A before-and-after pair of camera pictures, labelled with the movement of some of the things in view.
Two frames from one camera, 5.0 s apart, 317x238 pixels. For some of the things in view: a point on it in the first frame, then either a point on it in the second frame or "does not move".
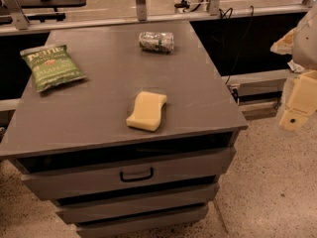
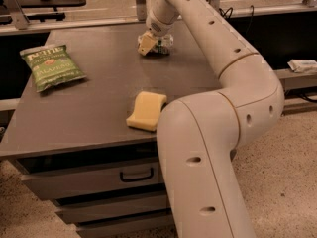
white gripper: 306,44 → 160,28
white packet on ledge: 295,67 does not move
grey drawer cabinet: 126,128 does not move
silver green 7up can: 157,42 does not move
